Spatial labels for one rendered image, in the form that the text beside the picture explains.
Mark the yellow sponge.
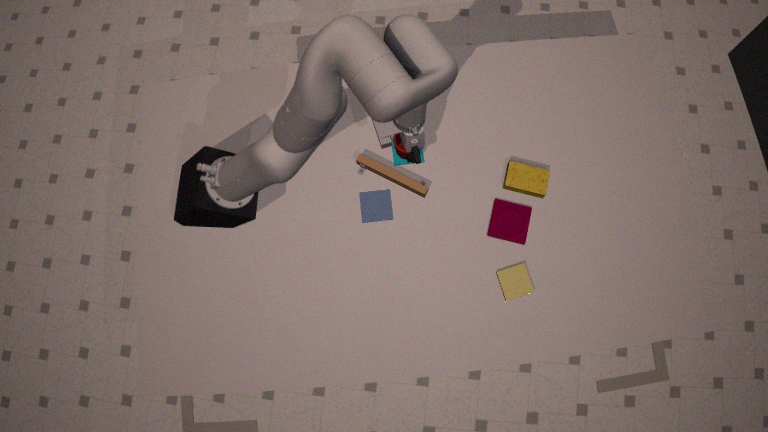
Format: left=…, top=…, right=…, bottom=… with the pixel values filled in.
left=503, top=161, right=550, bottom=198

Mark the yellow square pad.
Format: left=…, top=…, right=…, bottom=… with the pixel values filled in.
left=496, top=263, right=534, bottom=301

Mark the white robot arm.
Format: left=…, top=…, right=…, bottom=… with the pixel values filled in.
left=196, top=15, right=458, bottom=209

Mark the dark red square coaster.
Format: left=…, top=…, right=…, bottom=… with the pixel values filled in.
left=487, top=199, right=532, bottom=245

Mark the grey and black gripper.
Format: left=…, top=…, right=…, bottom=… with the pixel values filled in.
left=399, top=126, right=424, bottom=164

